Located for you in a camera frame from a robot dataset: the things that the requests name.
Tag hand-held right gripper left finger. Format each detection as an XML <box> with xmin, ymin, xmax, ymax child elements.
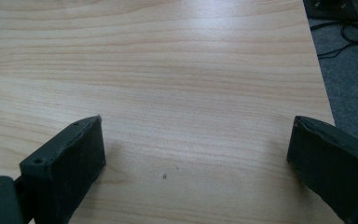
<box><xmin>13</xmin><ymin>114</ymin><xmax>107</xmax><ymax>224</ymax></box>

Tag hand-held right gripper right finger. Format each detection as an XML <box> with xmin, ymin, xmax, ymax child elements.
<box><xmin>286</xmin><ymin>115</ymin><xmax>358</xmax><ymax>224</ymax></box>

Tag black equipment base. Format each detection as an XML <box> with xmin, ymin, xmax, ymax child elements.
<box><xmin>302</xmin><ymin>0</ymin><xmax>358</xmax><ymax>22</ymax></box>

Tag black cable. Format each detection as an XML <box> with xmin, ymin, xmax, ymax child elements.
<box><xmin>310</xmin><ymin>19</ymin><xmax>358</xmax><ymax>60</ymax></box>

